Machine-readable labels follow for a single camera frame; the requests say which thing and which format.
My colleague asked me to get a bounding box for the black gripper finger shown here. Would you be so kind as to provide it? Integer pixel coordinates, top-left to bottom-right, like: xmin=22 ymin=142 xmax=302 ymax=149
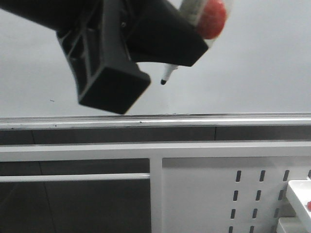
xmin=121 ymin=0 xmax=208 ymax=67
xmin=57 ymin=0 xmax=151 ymax=114

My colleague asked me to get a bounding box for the white black-tip whiteboard marker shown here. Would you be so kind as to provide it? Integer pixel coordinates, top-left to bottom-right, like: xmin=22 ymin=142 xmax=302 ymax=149
xmin=160 ymin=0 xmax=232 ymax=85

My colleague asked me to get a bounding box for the red round magnet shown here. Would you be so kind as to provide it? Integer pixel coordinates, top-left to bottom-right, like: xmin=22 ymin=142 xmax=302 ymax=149
xmin=196 ymin=0 xmax=228 ymax=40

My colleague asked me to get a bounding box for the white perforated metal panel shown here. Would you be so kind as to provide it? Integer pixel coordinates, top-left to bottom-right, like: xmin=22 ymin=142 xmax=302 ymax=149
xmin=162 ymin=157 xmax=311 ymax=233

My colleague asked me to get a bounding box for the white plastic marker tray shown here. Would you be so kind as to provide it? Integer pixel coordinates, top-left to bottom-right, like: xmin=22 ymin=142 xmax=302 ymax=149
xmin=276 ymin=179 xmax=311 ymax=233

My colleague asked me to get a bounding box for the red capped marker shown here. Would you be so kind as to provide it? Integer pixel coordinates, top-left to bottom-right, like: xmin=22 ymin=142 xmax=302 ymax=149
xmin=306 ymin=201 xmax=311 ymax=211

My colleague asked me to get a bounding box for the white whiteboard with aluminium frame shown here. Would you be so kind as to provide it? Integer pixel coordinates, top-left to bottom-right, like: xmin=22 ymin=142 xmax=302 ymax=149
xmin=0 ymin=0 xmax=311 ymax=118

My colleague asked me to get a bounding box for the white metal rack frame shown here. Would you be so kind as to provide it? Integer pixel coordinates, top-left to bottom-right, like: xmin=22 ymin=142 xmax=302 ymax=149
xmin=0 ymin=142 xmax=311 ymax=233

